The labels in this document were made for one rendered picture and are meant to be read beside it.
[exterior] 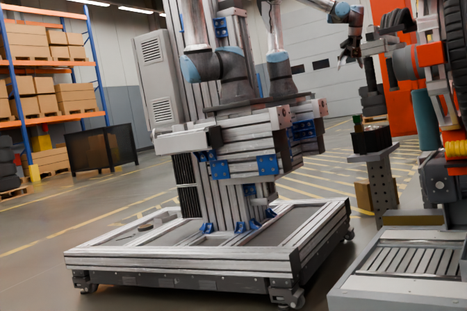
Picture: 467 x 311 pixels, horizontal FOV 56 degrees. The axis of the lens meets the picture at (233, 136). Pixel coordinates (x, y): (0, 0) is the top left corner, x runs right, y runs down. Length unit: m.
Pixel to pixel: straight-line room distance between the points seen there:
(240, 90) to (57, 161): 10.64
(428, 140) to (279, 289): 0.86
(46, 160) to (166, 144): 10.30
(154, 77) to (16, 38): 10.20
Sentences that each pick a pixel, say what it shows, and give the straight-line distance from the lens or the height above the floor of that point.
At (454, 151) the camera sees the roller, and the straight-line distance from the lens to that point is 1.74.
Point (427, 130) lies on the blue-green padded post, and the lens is 1.97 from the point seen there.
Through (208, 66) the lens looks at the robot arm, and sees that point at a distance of 1.74.
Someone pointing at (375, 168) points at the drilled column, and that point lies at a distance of 2.49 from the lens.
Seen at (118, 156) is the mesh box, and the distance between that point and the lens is 9.66.
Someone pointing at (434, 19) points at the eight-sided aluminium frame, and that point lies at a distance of 1.60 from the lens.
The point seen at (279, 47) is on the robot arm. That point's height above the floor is 1.08.
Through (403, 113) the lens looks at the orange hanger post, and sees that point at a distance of 2.27.
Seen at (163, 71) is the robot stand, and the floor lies 1.03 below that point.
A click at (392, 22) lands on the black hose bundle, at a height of 0.99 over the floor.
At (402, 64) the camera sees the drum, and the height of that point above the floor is 0.85.
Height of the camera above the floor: 0.78
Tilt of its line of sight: 3 degrees down
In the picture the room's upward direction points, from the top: 10 degrees counter-clockwise
